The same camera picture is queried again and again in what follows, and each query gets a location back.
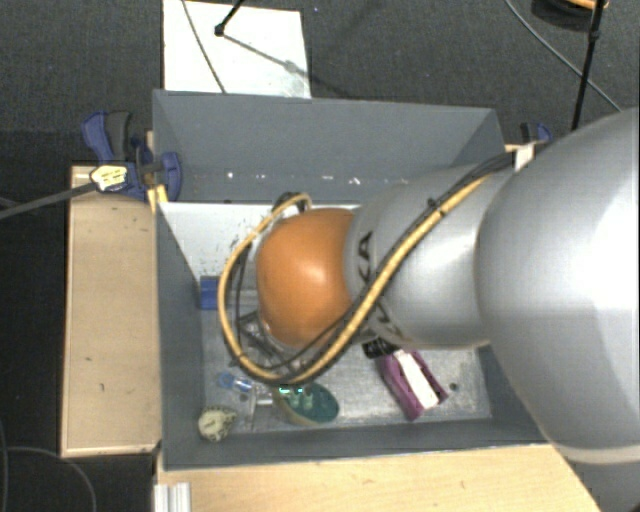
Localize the cream spotted toy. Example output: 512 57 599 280
197 405 239 444

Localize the purple and white clip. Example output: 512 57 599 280
375 348 450 423

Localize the clear and blue plastic piece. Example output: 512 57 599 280
217 371 255 397

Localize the blue block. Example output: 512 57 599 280
199 276 222 311

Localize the pale wood board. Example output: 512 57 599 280
59 164 164 459

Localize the grey metal bin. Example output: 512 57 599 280
151 88 547 472

